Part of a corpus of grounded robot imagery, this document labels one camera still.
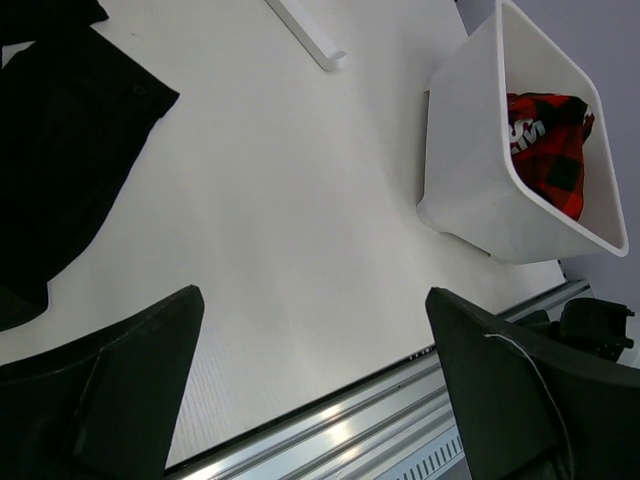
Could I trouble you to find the silver white clothes rack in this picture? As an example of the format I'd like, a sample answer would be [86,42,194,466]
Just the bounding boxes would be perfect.
[266,0,347,72]

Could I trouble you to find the slotted cable duct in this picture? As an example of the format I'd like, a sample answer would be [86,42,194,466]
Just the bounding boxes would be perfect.
[334,429,469,480]

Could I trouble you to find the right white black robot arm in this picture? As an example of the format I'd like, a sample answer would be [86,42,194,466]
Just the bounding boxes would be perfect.
[515,298,635,363]

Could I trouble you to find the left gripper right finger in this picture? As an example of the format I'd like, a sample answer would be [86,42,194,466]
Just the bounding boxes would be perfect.
[426,288,639,479]

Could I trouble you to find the aluminium mounting rail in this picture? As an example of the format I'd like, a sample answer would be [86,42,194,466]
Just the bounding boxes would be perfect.
[165,274,591,479]

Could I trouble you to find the red black plaid shirt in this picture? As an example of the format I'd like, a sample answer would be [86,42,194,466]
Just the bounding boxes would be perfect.
[507,92,595,221]

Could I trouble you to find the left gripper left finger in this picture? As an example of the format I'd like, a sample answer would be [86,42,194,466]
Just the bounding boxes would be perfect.
[1,285,204,479]

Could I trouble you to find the white plastic basket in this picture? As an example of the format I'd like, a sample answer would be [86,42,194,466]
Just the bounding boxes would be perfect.
[417,1,629,264]

